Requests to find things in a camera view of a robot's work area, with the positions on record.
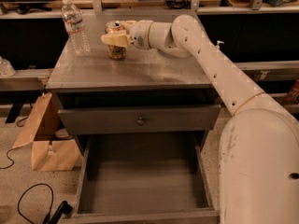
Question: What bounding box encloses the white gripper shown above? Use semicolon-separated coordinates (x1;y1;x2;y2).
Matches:
101;20;153;49

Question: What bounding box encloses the orange soda can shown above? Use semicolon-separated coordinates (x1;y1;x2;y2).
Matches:
106;21;126;60

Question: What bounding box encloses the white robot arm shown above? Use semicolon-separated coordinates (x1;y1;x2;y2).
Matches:
101;15;299;224

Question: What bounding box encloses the grey wooden drawer cabinet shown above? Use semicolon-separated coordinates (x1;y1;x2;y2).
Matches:
45;13;232;224

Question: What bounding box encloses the closed grey top drawer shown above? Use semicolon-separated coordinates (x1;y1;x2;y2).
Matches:
58;105;221;134

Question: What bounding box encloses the open grey middle drawer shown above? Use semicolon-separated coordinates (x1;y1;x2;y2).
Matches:
59;132;220;224

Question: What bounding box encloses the clear plastic water bottle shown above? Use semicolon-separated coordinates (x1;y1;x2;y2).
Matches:
62;0;90;56

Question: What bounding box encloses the white pump dispenser bottle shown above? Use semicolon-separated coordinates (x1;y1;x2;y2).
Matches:
217;40;224;47

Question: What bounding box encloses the black floor cable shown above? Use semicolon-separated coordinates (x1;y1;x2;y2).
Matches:
17;183;73;224

